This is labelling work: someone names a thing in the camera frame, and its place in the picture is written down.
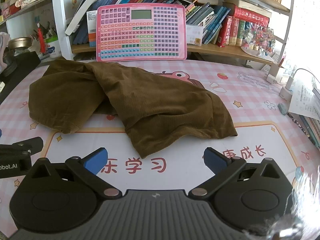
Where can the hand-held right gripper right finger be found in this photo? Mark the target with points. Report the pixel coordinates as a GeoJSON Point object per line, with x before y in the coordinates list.
{"type": "Point", "coordinates": [215, 158]}

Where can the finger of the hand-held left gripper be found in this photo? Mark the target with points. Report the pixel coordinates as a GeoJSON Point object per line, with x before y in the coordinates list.
{"type": "Point", "coordinates": [32, 145]}

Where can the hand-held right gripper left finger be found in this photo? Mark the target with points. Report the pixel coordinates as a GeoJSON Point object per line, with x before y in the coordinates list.
{"type": "Point", "coordinates": [96, 158]}

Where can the flat black case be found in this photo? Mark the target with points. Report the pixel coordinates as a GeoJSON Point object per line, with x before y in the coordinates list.
{"type": "Point", "coordinates": [17, 80]}

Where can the pink cartoon desk mat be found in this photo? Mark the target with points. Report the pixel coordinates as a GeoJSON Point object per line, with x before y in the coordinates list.
{"type": "Point", "coordinates": [250, 100]}

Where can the dark round weight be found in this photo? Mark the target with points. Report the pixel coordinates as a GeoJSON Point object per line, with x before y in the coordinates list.
{"type": "Point", "coordinates": [10, 66]}

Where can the teal eraser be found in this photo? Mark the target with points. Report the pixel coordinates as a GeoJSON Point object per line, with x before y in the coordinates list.
{"type": "Point", "coordinates": [282, 108]}

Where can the white power adapter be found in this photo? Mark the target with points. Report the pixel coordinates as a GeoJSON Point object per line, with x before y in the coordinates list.
{"type": "Point", "coordinates": [286, 92]}

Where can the white charger plug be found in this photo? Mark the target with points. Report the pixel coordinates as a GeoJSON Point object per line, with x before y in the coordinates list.
{"type": "Point", "coordinates": [270, 78]}

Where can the blurred shiny charm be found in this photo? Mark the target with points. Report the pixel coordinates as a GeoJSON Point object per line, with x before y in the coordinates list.
{"type": "Point", "coordinates": [285, 227]}

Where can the white jar pen holder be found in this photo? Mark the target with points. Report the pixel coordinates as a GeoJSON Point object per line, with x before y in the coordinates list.
{"type": "Point", "coordinates": [53, 48]}

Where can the stack of notebooks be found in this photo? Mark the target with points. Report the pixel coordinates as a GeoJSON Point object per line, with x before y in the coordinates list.
{"type": "Point", "coordinates": [313, 130]}

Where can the red tassel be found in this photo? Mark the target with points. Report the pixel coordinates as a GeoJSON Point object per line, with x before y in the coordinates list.
{"type": "Point", "coordinates": [41, 38]}

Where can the bundle of pens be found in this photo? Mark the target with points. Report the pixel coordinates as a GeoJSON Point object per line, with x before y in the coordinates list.
{"type": "Point", "coordinates": [48, 31]}

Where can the row of dark blue books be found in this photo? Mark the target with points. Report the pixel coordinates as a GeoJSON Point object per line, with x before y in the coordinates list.
{"type": "Point", "coordinates": [82, 33]}

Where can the white card with code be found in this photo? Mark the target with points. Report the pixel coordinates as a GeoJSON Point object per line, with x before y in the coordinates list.
{"type": "Point", "coordinates": [194, 35]}

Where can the colourful candy bouquet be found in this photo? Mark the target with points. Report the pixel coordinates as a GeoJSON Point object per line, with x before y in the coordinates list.
{"type": "Point", "coordinates": [257, 37]}

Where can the white orange box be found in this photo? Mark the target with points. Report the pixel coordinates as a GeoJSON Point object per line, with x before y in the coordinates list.
{"type": "Point", "coordinates": [92, 30]}

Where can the white desk bookshelf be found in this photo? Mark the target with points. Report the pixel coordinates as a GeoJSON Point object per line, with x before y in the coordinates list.
{"type": "Point", "coordinates": [58, 17]}

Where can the pink learning keyboard board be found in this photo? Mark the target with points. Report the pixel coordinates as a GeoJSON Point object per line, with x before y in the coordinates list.
{"type": "Point", "coordinates": [120, 30]}

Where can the stack of blue workbooks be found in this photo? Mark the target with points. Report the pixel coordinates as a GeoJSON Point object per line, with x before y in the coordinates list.
{"type": "Point", "coordinates": [212, 22]}

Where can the thick book with white pages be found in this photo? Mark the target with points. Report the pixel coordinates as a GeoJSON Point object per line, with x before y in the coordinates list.
{"type": "Point", "coordinates": [80, 15]}

